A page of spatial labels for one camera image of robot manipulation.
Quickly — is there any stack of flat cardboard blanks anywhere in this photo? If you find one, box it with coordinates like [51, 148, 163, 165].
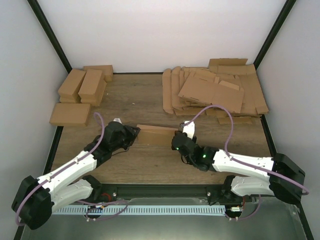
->
[162, 58, 269, 124]

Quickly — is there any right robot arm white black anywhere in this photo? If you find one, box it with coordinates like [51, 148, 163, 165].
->
[171, 131, 305, 204]

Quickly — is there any folded cardboard box left stack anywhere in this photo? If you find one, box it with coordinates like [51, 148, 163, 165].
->
[58, 69, 86, 104]

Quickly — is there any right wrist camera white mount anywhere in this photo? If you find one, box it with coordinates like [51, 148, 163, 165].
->
[180, 121, 195, 139]

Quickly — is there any light blue slotted cable duct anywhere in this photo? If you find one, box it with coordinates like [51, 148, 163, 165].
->
[53, 205, 226, 217]

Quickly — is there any folded cardboard box middle stack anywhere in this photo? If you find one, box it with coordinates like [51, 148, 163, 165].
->
[78, 69, 107, 107]

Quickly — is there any black aluminium frame rail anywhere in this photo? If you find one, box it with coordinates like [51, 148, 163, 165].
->
[29, 183, 298, 201]

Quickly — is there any flat folded cardboard box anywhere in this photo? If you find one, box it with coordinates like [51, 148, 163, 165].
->
[49, 103, 91, 127]

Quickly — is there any folded cardboard box stack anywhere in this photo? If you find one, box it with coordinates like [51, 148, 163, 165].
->
[58, 69, 86, 104]
[78, 69, 107, 107]

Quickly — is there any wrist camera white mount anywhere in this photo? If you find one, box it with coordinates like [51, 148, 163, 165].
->
[113, 118, 122, 124]
[180, 121, 195, 139]

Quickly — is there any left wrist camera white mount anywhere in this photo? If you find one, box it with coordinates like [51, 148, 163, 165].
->
[113, 118, 122, 124]

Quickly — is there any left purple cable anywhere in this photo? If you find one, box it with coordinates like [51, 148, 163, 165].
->
[15, 111, 128, 227]

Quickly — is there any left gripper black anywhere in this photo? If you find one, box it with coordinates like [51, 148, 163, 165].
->
[112, 125, 141, 152]

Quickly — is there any purple cable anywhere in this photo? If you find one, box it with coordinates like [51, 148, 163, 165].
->
[184, 104, 310, 222]
[15, 111, 128, 227]

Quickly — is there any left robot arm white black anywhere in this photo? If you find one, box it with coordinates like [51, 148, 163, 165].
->
[11, 121, 141, 230]

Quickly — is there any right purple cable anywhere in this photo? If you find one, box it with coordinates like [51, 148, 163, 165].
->
[184, 104, 310, 222]

